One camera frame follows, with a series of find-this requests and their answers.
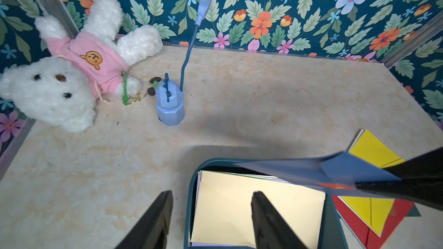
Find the dark green envelope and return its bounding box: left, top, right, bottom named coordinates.
left=406, top=204, right=421, bottom=217

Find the lavender envelope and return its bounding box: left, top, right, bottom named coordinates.
left=190, top=171, right=295, bottom=248

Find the dark blue envelope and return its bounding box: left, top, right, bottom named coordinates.
left=236, top=152, right=400, bottom=197

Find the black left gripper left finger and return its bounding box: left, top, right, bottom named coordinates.
left=116, top=190, right=173, bottom=249

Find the dark teal storage box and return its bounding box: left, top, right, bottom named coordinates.
left=183, top=158, right=348, bottom=249

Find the red envelope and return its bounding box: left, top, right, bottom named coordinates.
left=332, top=196, right=414, bottom=249

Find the white teddy bear pink shirt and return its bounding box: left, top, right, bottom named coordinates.
left=1, top=0, right=163, bottom=133

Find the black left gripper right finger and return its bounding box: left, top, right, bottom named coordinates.
left=251, top=191, right=307, bottom=249

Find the yellow envelope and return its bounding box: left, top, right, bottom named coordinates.
left=339, top=130, right=405, bottom=237

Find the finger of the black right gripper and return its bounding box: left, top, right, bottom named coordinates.
left=355, top=148, right=443, bottom=211

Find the cream tan envelope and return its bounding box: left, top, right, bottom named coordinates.
left=190, top=171, right=326, bottom=249

